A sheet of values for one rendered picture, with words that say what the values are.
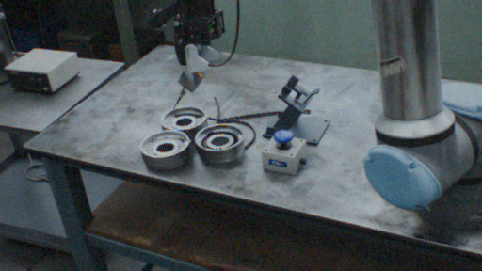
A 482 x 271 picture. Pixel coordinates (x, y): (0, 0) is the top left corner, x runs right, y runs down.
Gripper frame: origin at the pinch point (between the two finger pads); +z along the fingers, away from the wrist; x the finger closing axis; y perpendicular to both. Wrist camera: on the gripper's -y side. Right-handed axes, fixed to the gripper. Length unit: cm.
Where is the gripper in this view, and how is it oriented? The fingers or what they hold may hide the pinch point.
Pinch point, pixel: (192, 73)
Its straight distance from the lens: 130.3
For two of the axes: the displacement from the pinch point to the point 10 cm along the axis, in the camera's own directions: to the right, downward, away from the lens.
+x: 4.0, -5.1, 7.6
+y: 9.1, 1.4, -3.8
